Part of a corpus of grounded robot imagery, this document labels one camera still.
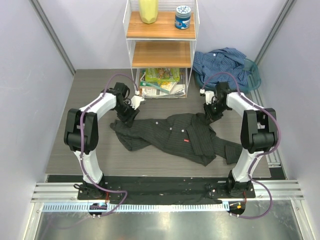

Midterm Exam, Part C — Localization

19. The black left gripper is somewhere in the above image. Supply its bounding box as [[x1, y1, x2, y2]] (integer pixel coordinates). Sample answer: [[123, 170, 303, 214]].
[[113, 101, 139, 128]]

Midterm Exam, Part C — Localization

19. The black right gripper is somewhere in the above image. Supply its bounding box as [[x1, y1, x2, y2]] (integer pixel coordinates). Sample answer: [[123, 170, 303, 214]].
[[203, 100, 229, 126]]

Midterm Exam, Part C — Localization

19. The black pinstripe long sleeve shirt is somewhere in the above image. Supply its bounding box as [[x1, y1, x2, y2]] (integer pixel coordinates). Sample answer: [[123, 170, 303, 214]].
[[110, 113, 243, 166]]

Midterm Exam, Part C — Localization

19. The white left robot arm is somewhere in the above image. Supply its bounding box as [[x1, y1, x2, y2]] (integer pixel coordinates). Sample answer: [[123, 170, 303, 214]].
[[63, 82, 145, 200]]

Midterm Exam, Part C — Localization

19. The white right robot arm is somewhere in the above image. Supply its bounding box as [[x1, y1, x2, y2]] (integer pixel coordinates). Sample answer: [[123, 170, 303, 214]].
[[199, 82, 279, 198]]

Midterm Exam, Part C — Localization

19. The stack of books and papers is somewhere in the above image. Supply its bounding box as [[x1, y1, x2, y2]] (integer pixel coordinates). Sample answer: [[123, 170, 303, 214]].
[[136, 69, 186, 99]]

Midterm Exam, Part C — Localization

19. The blue checked long sleeve shirt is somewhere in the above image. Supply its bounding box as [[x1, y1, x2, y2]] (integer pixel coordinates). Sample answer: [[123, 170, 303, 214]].
[[192, 47, 248, 90]]

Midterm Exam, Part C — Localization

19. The teal plastic basin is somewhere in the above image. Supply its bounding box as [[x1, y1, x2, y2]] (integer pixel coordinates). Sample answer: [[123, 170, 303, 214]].
[[193, 58, 261, 94]]

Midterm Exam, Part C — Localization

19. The blue lidded jar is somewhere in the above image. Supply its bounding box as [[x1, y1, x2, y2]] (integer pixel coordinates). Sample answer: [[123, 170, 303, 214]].
[[174, 5, 192, 30]]

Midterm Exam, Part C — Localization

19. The yellow vase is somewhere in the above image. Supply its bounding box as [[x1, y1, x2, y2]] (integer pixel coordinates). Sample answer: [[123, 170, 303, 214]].
[[138, 0, 159, 24]]

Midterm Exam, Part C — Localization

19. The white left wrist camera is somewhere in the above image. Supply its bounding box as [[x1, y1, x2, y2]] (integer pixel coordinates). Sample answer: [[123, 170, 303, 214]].
[[130, 95, 146, 110]]

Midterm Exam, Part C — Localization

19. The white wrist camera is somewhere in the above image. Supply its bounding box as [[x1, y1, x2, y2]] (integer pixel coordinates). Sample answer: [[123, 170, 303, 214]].
[[199, 89, 215, 105], [130, 95, 146, 110]]

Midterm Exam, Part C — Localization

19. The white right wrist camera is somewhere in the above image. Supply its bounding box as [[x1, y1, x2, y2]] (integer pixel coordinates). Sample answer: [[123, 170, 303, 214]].
[[199, 89, 215, 105]]

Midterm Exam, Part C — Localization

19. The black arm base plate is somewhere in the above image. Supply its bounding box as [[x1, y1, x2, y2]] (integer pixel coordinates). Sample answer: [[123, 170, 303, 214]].
[[73, 176, 256, 205]]

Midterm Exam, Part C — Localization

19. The white wire wooden shelf unit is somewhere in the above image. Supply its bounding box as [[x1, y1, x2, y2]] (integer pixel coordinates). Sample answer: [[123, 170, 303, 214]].
[[122, 0, 200, 98]]

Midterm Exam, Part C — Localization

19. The perforated metal rail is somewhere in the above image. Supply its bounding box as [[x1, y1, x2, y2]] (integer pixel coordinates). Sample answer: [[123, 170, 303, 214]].
[[42, 201, 230, 213]]

